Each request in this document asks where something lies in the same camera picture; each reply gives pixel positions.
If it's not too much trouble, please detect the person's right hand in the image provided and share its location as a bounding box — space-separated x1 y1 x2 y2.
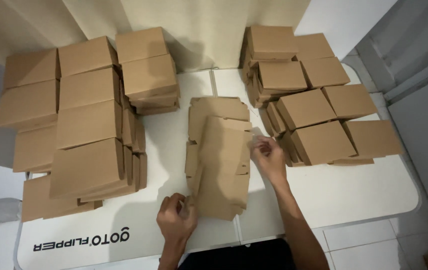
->
251 136 288 185

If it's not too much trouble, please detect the person's left hand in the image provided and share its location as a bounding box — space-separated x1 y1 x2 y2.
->
156 193 200 245

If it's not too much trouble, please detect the cardboard sheet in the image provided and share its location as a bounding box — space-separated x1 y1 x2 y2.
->
192 115 254 222

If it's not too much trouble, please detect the pile of folded cardboard boxes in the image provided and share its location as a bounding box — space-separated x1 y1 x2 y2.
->
0 26 180 223
240 25 403 168

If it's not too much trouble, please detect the stack of flat cardboard blanks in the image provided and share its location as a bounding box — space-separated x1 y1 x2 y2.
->
185 97 251 196

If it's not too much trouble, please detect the person's black clothing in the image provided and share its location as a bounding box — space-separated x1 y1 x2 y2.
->
178 238 298 270

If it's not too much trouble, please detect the grey door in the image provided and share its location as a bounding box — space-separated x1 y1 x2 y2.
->
356 0 428 222

